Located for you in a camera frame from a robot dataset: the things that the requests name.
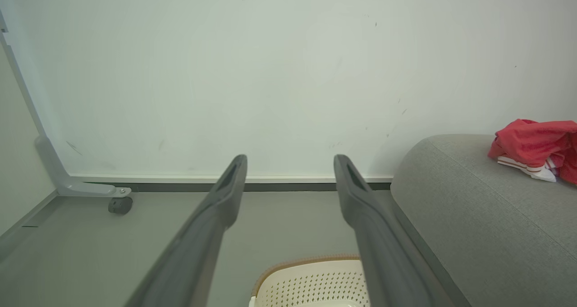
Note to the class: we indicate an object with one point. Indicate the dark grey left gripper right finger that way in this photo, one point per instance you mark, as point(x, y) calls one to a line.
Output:
point(383, 253)

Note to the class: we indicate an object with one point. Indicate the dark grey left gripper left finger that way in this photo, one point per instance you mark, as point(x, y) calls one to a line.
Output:
point(198, 248)

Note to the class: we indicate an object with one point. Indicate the red and white garment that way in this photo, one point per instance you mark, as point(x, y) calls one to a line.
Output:
point(532, 142)

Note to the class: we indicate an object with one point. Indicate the white perforated laundry basket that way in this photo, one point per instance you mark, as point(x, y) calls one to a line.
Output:
point(311, 284)

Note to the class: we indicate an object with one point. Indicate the black caster wheel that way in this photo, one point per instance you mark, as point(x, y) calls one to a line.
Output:
point(120, 205)

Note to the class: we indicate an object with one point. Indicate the grey fabric sofa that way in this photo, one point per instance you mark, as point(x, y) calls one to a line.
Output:
point(496, 226)

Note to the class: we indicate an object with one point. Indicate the grey partition foot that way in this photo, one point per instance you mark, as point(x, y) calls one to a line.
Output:
point(67, 180)

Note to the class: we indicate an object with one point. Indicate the white partition board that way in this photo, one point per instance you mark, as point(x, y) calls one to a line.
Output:
point(252, 81)

